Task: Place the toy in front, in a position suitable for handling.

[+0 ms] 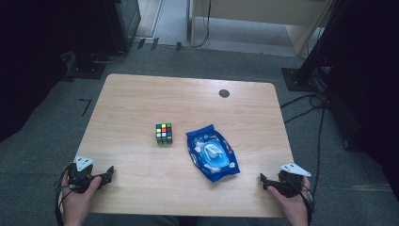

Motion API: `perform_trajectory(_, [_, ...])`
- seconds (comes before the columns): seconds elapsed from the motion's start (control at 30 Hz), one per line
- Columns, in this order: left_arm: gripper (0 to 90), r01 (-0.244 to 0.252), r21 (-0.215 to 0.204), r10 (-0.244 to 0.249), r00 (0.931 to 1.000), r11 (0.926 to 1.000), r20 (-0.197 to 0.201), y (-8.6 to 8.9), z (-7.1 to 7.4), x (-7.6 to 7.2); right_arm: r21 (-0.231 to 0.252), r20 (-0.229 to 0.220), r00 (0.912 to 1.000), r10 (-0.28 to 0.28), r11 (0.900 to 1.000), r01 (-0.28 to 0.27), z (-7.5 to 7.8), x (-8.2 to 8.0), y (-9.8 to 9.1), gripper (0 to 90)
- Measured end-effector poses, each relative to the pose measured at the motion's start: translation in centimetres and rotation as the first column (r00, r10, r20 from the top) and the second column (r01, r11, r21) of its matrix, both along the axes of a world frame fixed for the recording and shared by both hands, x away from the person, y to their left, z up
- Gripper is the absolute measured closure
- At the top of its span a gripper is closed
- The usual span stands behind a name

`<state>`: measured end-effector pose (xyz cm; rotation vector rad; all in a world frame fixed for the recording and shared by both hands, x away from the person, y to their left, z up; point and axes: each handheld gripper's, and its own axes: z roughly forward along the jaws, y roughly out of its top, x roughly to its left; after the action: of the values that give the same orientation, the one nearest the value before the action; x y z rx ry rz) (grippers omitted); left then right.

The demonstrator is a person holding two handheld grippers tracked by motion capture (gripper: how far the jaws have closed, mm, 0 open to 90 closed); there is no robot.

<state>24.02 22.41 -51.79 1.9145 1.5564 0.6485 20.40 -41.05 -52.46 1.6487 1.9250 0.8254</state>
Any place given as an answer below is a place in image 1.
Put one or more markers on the dark curtain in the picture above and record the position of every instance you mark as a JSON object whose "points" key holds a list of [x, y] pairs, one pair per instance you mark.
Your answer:
{"points": [[370, 94], [28, 62]]}

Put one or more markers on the dark cabinet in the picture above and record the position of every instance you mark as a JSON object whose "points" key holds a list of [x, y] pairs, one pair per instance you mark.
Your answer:
{"points": [[106, 28]]}

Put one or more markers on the light wooden cabinet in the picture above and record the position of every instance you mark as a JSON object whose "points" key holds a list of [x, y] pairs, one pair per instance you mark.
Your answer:
{"points": [[251, 11]]}

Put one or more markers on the blue wet wipes pack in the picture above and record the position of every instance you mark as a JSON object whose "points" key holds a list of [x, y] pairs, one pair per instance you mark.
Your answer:
{"points": [[213, 153]]}

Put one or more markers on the black round table grommet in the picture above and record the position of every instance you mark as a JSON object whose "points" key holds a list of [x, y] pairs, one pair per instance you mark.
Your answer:
{"points": [[224, 93]]}

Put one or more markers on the black metal stand with base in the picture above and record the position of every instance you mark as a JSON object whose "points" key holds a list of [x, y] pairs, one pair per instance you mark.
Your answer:
{"points": [[301, 78]]}

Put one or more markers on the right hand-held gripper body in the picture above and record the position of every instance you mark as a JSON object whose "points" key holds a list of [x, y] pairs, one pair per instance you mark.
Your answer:
{"points": [[293, 170]]}

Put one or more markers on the person's left hand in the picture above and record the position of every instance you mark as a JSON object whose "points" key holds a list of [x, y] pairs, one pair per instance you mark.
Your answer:
{"points": [[75, 205]]}

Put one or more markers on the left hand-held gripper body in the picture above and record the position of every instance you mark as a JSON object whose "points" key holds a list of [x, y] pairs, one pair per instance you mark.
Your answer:
{"points": [[82, 164]]}

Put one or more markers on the person's right hand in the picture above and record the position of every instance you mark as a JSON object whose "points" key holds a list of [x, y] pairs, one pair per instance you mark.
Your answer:
{"points": [[296, 209]]}

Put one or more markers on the black flat base plate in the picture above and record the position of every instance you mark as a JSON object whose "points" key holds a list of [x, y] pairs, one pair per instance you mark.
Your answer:
{"points": [[86, 71]]}

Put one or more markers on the black floor tape strip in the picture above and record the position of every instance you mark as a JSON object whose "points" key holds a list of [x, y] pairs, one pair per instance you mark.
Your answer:
{"points": [[178, 46]]}

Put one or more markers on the multicoloured puzzle cube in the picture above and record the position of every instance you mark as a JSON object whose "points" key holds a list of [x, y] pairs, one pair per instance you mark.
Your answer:
{"points": [[164, 133]]}

